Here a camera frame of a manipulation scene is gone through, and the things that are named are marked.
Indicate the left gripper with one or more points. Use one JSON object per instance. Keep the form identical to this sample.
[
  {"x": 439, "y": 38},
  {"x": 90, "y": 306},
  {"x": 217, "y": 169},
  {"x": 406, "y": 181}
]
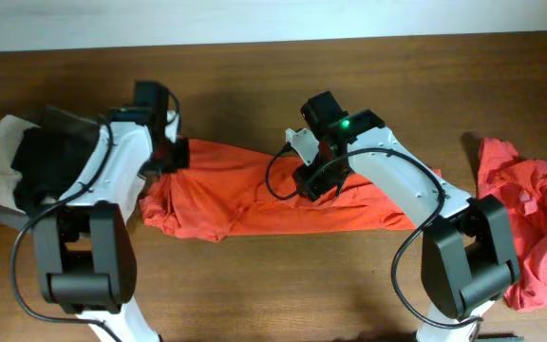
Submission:
[{"x": 179, "y": 153}]

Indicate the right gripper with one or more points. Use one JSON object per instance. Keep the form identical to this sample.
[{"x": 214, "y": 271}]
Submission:
[{"x": 315, "y": 180}]

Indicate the orange soccer t-shirt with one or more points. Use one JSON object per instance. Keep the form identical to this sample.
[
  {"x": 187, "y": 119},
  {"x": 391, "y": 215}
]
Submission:
[{"x": 230, "y": 191}]

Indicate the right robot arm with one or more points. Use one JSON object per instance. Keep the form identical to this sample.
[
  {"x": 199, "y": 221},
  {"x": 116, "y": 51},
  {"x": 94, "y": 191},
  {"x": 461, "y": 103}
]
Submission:
[{"x": 469, "y": 258}]

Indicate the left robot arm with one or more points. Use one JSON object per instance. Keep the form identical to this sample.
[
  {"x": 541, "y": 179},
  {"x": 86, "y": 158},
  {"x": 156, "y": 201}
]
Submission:
[{"x": 85, "y": 260}]

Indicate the grey folded garment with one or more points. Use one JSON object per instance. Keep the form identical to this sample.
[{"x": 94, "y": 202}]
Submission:
[{"x": 69, "y": 119}]

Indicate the red t-shirt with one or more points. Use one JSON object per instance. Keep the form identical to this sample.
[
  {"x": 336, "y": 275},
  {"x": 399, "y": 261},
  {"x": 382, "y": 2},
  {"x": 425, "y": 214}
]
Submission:
[{"x": 521, "y": 185}]

